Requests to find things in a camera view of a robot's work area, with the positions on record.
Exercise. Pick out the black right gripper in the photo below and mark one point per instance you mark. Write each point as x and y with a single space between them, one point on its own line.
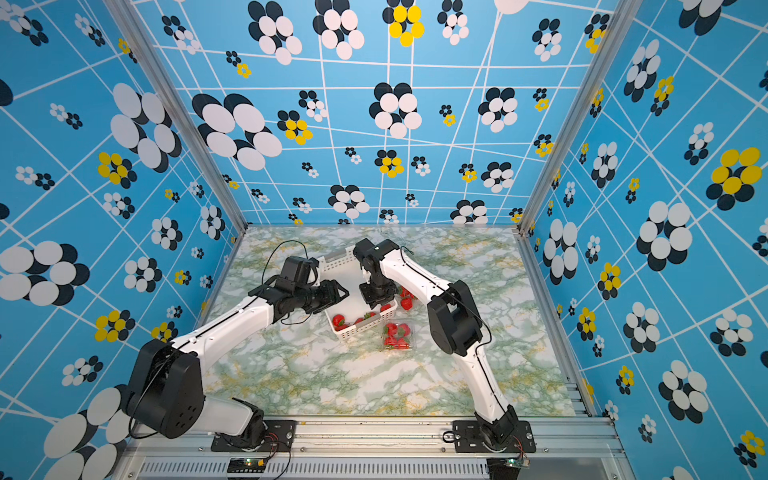
371 300

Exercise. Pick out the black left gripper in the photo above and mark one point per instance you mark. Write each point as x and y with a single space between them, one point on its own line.
332 294

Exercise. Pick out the white perforated plastic basket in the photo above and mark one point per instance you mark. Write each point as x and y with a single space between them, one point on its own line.
342 266

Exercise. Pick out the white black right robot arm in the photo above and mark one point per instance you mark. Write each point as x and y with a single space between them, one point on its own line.
455 325

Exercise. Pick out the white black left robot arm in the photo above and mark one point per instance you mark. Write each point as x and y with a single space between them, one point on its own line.
165 392

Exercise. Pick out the small green circuit board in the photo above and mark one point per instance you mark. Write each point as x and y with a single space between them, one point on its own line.
246 466

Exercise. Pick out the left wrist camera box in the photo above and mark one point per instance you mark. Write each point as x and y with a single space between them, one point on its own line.
300 271

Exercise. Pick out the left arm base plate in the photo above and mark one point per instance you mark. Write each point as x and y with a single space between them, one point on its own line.
270 435

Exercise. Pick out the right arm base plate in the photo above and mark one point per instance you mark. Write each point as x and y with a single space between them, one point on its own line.
472 436

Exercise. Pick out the aluminium front rail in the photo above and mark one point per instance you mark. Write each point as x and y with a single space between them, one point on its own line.
391 448

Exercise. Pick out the aluminium corner post left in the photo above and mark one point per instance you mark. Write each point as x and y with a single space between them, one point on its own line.
127 20

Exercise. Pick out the aluminium corner post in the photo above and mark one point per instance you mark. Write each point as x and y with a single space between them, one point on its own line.
127 20
621 21

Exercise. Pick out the aluminium corner post right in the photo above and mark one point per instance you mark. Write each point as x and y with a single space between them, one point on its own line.
621 21

